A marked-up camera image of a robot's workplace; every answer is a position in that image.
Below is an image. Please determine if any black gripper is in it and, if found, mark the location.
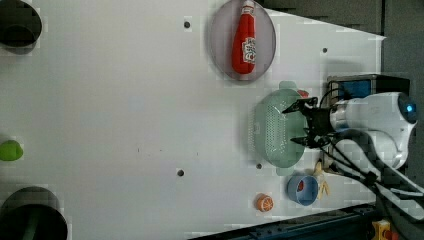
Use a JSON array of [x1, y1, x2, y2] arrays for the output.
[[282, 97, 334, 147]]

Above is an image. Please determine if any green plastic strainer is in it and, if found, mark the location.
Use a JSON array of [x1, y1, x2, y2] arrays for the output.
[[250, 81, 306, 176]]

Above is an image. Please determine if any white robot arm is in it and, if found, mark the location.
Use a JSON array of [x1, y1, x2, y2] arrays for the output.
[[282, 92, 423, 223]]

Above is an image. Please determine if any yellow banana toy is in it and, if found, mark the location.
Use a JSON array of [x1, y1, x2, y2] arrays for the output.
[[313, 161, 330, 200]]

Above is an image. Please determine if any red strawberry toy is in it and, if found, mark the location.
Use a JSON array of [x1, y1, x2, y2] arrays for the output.
[[297, 180, 304, 192]]

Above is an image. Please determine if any blue bowl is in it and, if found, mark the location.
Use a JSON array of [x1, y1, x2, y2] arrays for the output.
[[287, 175, 318, 206]]

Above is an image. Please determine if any orange slice toy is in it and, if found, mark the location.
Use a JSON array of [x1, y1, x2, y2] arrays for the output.
[[255, 193, 274, 212]]

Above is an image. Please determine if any red ketchup bottle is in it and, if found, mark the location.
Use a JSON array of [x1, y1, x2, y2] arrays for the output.
[[231, 0, 256, 74]]

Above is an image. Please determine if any pink round plate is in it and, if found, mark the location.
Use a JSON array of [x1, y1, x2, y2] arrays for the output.
[[208, 0, 276, 81]]

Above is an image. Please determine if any green round toy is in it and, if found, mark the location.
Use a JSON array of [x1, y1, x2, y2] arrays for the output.
[[0, 140, 23, 161]]

